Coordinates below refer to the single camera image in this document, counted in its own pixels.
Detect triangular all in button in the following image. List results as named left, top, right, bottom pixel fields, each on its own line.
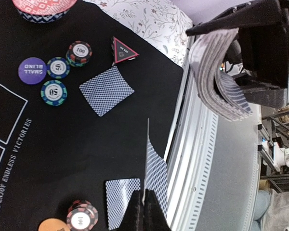
left=111, top=37, right=139, bottom=65

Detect red black chip stack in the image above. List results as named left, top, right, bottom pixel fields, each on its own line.
left=66, top=200, right=99, bottom=231

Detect dealt cards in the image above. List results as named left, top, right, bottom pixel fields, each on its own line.
left=105, top=178, right=141, bottom=231
left=79, top=66, right=134, bottom=117

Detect blue playing card deck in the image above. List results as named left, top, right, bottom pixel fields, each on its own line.
left=188, top=28, right=252, bottom=121

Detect face down burn card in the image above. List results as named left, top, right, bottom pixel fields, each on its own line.
left=144, top=118, right=168, bottom=218

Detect black poker felt mat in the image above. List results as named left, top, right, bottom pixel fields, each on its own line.
left=0, top=0, right=183, bottom=231

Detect person in grey clothes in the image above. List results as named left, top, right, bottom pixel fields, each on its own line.
left=251, top=189, right=289, bottom=231

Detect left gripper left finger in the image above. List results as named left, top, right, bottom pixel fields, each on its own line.
left=117, top=190, right=144, bottom=231

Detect red patterned bowl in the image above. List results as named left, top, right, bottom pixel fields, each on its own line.
left=12, top=0, right=77, bottom=24

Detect blue green poker chip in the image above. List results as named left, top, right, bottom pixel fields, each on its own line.
left=66, top=40, right=92, bottom=67

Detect purple small blind button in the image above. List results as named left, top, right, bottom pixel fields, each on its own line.
left=18, top=57, right=47, bottom=85

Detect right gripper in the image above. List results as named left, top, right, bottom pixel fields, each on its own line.
left=186, top=0, right=289, bottom=108

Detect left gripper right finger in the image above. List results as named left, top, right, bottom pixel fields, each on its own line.
left=144, top=189, right=171, bottom=231

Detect orange big blind button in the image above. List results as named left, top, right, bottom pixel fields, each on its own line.
left=38, top=218, right=70, bottom=231

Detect blue fifty poker chip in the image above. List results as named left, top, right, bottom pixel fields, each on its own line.
left=47, top=57, right=70, bottom=79

